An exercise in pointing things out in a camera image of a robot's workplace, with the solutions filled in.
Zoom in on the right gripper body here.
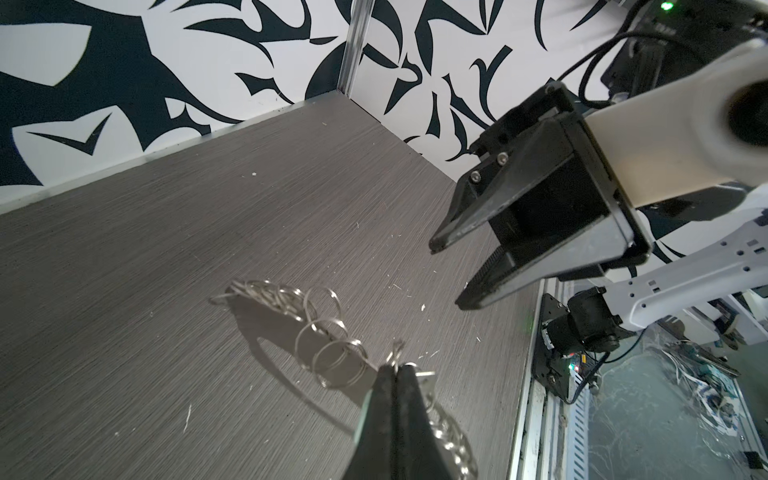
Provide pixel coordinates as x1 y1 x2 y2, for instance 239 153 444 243
495 81 651 273

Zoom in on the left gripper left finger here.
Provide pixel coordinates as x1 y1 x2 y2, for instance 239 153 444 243
342 365 395 480

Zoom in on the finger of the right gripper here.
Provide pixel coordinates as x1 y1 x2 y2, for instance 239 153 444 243
429 113 594 253
455 217 635 311

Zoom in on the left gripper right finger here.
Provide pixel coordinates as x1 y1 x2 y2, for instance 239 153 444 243
394 364 452 480

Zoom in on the metal key organizer plate with rings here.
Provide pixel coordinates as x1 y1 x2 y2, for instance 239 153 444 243
210 280 479 479

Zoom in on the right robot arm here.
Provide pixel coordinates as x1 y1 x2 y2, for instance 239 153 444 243
429 1 767 356

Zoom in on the small green circuit board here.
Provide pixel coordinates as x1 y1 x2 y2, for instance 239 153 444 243
568 353 595 384

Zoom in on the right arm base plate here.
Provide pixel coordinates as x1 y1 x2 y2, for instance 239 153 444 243
531 293 587 404

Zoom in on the white slotted cable duct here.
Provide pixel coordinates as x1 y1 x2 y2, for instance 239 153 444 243
564 388 590 480

